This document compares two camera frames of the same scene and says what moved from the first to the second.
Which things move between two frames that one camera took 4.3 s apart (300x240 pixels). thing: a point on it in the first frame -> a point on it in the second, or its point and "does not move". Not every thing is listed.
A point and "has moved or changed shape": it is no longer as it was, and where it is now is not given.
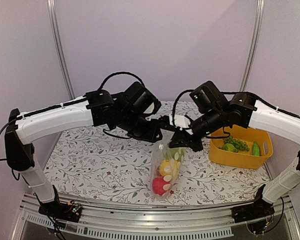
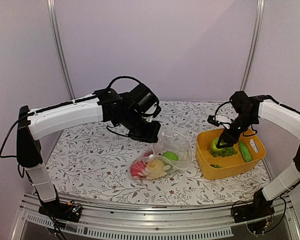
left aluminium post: [60, 49] does not move
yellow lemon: [167, 167] -> [155, 169]
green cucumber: [256, 149] -> [245, 151]
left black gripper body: [139, 131] does not move
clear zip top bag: [167, 162] has moved or changed shape
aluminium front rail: [200, 221] does not move
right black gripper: [180, 139] -> [230, 143]
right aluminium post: [259, 9] does not move
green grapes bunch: [241, 145] -> [222, 152]
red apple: [157, 185] -> [137, 167]
